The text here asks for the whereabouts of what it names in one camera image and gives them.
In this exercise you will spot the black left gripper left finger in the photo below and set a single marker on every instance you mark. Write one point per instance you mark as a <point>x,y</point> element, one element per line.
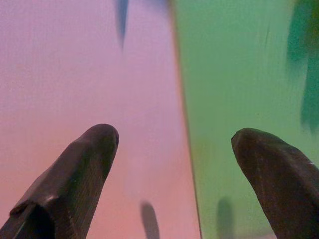
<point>74,179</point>

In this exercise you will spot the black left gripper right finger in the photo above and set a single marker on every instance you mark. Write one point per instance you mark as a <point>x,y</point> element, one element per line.
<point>281,179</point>

